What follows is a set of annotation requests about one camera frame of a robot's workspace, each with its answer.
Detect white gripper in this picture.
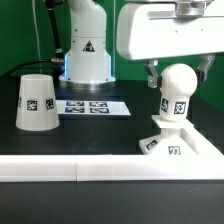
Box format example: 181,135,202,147
116,0,224,88

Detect white lamp bulb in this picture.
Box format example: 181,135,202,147
159,63,197,121

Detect white lamp base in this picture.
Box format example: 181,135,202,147
139,115,195,157

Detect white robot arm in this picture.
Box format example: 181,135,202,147
61,0,224,87

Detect white lamp shade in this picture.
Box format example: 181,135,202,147
16,74,59,131

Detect white L-shaped fence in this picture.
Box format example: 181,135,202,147
0,127,224,182

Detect tag marker sheet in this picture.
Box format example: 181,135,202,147
56,100,130,116

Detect black cable hose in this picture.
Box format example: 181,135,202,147
9,0,68,76

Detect thin white cable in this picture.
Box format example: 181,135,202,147
31,0,43,61

